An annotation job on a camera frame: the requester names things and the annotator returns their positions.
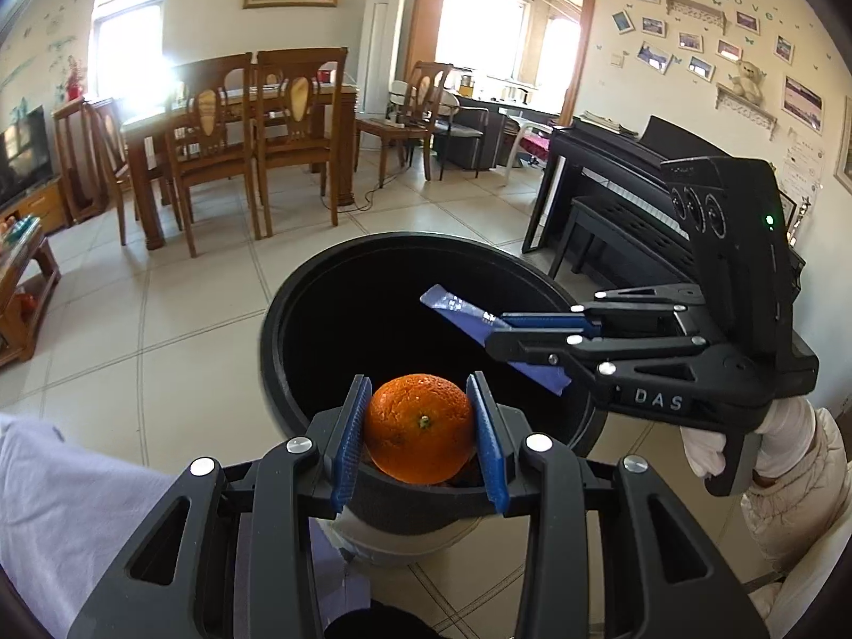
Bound orange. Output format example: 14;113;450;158
365;373;478;486

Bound blue packet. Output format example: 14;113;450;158
420;285;574;398

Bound white plastic chair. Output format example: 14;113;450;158
504;121;553;184

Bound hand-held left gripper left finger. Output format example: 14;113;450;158
67;374;372;639

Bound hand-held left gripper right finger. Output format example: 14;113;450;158
466;371;769;639

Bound group of wall photos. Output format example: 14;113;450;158
609;0;826;134

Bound black piano bench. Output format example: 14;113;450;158
547;196;700;294

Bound person's right hand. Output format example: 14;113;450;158
679;398;818;480

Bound dark grey sofa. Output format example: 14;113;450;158
436;96;520;170

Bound white wall shelf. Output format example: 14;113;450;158
664;0;726;34
715;83;779;141

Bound sheet music books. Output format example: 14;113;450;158
574;111;640;137

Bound window with red blind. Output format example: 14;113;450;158
89;0;174;101

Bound wooden coffee table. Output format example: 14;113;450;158
0;216;62;368

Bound black digital piano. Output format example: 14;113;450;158
522;114;800;294

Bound white paper wall sheet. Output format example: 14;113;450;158
779;129;826;194

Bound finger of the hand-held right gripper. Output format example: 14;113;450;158
499;284;703;340
485;333;733;380

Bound flat screen television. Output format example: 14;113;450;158
0;105;58;210

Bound white teddy bear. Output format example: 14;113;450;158
728;60;765;105

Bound wooden dining table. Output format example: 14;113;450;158
120;83;361;250

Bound black trash bin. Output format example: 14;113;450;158
259;233;610;567

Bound white standing air conditioner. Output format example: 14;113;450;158
359;0;407;114

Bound wooden dining chair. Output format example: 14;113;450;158
85;96;134;247
255;48;349;239
52;99;91;226
356;61;454;187
163;53;260;258

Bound wooden television stand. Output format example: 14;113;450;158
0;183;71;234

